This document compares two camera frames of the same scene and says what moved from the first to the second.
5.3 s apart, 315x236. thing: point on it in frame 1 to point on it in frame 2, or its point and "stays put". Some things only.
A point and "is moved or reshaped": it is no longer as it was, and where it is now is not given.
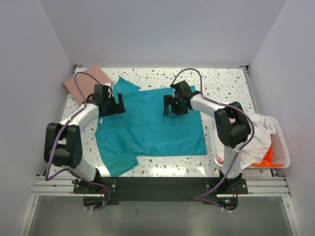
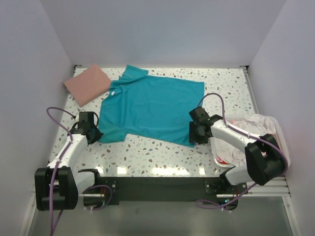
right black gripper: x=169 y=100 to x=193 y=137
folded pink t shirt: x=87 y=82 stays put
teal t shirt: x=143 y=130 is moved or reshaped
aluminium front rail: x=63 y=186 stays put
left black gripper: x=117 y=108 to x=98 y=135
